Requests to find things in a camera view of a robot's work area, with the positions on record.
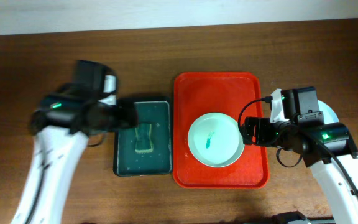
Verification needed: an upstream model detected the yellow green sponge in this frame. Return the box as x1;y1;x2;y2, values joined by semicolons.
135;123;154;154

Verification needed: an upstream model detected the light blue plate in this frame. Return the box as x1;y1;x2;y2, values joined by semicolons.
318;100;339;124

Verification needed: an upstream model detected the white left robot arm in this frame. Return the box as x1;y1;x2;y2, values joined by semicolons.
11;81;137;223

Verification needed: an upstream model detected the red plastic tray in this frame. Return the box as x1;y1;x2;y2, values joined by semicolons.
173;72;269;189

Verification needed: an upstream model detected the pale green plate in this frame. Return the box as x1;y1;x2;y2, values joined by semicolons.
187;113;244;168

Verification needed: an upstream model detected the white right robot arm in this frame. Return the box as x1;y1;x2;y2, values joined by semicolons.
237;86;358;223

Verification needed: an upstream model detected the dark green water basin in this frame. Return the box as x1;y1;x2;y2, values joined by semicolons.
113;96;173;177

